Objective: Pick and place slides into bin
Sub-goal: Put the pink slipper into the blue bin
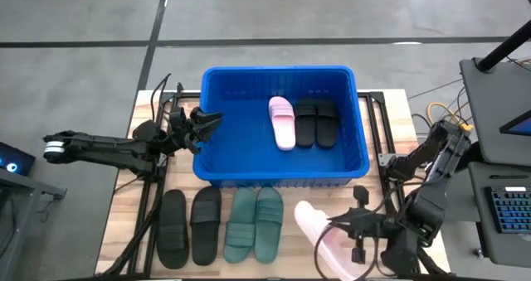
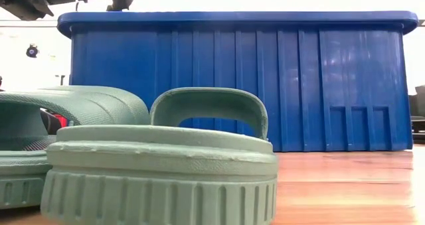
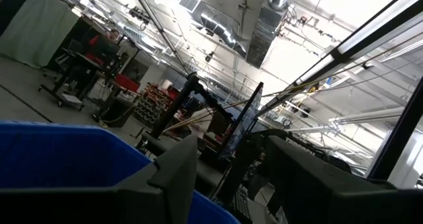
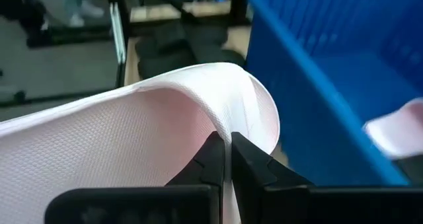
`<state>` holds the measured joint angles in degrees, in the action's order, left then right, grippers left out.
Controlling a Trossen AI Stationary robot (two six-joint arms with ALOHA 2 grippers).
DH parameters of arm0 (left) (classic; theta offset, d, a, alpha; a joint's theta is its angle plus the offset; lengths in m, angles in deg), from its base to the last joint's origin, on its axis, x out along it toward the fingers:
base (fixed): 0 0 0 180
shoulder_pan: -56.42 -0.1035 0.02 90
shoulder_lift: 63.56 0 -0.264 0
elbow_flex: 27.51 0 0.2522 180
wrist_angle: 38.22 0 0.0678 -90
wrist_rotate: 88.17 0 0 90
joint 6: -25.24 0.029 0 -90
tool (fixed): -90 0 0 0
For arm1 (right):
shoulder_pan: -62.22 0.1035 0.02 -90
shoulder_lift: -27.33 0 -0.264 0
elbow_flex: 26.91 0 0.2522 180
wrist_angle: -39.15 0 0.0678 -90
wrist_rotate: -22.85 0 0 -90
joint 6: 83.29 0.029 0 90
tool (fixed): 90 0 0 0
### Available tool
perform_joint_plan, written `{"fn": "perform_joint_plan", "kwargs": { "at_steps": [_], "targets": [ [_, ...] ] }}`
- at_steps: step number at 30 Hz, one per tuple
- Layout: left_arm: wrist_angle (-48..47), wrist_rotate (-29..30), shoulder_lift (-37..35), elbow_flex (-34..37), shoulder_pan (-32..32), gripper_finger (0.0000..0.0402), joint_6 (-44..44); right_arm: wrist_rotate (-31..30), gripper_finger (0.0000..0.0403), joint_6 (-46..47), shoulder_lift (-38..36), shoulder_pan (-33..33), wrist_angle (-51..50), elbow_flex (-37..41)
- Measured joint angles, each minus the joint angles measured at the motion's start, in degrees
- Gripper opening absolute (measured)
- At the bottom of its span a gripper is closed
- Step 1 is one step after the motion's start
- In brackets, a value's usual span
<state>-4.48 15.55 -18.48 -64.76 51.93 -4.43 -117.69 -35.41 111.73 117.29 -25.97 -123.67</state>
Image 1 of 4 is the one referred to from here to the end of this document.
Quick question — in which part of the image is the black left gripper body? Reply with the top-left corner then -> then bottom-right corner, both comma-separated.
168,106 -> 200,156

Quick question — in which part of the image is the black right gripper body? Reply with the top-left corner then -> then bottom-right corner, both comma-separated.
351,186 -> 389,264

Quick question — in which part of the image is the pink rubber slide sandal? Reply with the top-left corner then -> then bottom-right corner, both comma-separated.
294,201 -> 358,281
268,96 -> 297,152

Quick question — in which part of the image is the green rubber slide sandal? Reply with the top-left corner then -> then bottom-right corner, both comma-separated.
222,187 -> 258,264
253,187 -> 285,264

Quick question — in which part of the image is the black rubber slide sandal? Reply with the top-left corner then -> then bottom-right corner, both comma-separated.
156,188 -> 191,270
294,100 -> 317,148
189,185 -> 223,267
314,100 -> 339,149

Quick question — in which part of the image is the blue plastic bin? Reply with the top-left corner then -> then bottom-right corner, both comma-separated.
192,65 -> 371,189

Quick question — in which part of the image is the backlit black keyboard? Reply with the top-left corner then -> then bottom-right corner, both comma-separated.
484,185 -> 531,235

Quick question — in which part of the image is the grey keyboard desk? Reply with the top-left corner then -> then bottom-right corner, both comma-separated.
467,161 -> 531,269

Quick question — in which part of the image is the grey desk panel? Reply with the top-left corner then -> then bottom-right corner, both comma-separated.
459,56 -> 531,168

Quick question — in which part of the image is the black computer with blue light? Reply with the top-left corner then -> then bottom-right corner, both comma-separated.
0,142 -> 37,177

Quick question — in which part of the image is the black screen with blue display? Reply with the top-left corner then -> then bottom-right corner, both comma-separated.
499,109 -> 531,138

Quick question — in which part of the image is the dark grey side desk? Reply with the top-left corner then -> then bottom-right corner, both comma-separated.
0,167 -> 67,281

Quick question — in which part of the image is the black pole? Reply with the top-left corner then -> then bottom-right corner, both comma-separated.
475,18 -> 531,73

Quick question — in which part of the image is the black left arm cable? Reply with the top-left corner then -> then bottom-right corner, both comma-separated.
150,72 -> 184,121

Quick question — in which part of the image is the yellow cable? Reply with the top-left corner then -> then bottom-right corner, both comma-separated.
426,101 -> 475,133

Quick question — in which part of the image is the thin black floor cable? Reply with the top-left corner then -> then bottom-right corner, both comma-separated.
407,78 -> 464,100

